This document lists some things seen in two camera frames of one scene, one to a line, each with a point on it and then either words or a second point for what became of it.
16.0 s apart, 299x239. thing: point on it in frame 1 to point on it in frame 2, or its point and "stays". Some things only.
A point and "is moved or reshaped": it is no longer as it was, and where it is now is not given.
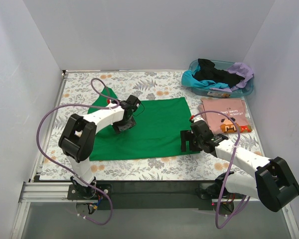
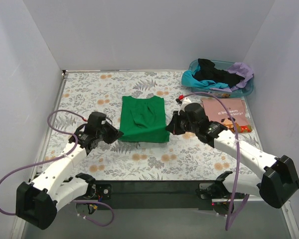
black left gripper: (124, 125) to (112, 133)
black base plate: (190, 195) stays
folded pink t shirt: (219, 123) stays
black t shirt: (208, 71) stays
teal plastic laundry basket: (222, 65) stays
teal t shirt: (188, 79) stays
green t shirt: (157, 132) is moved or reshaped
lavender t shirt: (241, 69) stays
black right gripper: (187, 141) to (176, 124)
